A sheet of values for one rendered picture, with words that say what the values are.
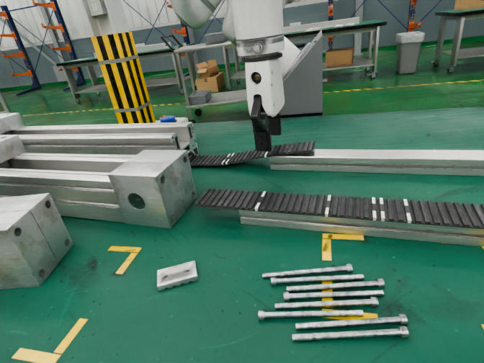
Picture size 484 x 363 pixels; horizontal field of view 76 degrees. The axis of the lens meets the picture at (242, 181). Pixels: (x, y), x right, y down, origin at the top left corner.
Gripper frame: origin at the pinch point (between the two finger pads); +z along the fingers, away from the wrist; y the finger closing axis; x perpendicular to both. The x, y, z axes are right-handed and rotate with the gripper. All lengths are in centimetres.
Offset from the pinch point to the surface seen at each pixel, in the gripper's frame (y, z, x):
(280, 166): -2.1, 5.7, -2.5
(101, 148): -5.0, 0.8, 39.4
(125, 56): 242, -2, 223
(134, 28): 700, -35, 538
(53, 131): 2, -1, 62
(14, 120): 3, -4, 77
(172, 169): -19.6, -2.0, 10.7
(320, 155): -1.1, 3.4, -10.4
